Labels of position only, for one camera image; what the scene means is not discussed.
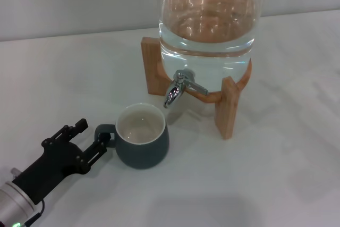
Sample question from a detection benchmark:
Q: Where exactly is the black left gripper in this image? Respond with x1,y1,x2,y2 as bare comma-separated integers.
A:
13,117,112,204

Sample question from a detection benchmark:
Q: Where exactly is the black cup with white interior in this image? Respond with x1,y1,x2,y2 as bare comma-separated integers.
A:
94,102,170,170

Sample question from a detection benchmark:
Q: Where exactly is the chrome faucet with lever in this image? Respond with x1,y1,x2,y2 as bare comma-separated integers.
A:
163,69,209,108

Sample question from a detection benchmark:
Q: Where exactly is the glass water dispenser jar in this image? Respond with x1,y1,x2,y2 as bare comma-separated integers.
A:
156,0,266,94

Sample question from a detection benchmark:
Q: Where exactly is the wooden dispenser stand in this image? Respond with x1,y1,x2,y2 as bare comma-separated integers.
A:
140,36,253,140

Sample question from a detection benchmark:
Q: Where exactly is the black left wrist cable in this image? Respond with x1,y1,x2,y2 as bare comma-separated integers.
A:
22,199,46,225

